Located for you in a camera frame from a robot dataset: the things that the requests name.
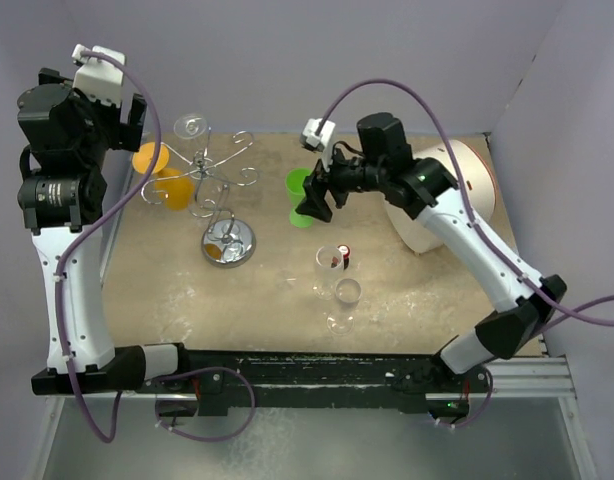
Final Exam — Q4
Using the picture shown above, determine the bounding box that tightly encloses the clear wine glass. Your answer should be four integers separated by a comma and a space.
326, 278, 362, 335
173, 113, 209, 140

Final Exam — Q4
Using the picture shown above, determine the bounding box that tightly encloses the orange plastic wine glass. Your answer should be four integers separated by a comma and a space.
132, 142, 194, 211

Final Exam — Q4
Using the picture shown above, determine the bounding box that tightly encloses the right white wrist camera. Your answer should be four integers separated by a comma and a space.
299, 118, 336, 172

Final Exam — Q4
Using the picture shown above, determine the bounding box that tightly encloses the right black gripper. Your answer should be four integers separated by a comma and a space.
296, 137, 387, 221

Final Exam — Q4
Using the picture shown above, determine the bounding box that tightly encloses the base right purple cable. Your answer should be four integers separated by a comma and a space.
434, 367, 494, 431

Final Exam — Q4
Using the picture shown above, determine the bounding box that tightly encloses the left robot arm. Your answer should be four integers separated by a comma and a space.
17, 64, 193, 395

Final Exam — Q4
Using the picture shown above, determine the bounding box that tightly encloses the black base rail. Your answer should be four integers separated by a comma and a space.
140, 350, 492, 416

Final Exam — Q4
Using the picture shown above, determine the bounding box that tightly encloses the base left purple cable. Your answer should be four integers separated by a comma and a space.
154, 367, 257, 443

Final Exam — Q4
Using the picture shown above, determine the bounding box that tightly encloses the clear glass with red item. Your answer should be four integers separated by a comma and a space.
313, 246, 344, 300

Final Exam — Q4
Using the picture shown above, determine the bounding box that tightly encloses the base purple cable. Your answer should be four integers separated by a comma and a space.
434, 367, 494, 431
154, 367, 257, 443

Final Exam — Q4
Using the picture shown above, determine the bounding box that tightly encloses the silver wire glass rack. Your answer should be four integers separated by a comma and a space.
163, 131, 259, 268

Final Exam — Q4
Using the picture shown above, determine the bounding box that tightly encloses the clear wine glass front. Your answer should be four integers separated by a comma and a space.
326, 278, 362, 335

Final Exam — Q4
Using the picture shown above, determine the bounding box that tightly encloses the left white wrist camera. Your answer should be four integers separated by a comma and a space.
72, 44, 124, 108

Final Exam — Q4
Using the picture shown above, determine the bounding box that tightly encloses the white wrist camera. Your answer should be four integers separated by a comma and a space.
72, 44, 124, 108
299, 118, 336, 172

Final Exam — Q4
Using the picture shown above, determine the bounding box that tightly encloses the small red capped bottle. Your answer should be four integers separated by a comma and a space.
337, 244, 351, 270

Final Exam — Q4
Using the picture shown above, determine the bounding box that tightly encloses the white cylindrical container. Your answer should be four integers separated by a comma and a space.
384, 139, 497, 254

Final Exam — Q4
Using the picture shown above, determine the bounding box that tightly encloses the green plastic wine glass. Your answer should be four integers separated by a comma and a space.
285, 168, 314, 228

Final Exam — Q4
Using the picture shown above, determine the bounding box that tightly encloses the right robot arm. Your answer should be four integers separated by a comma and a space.
296, 112, 567, 391

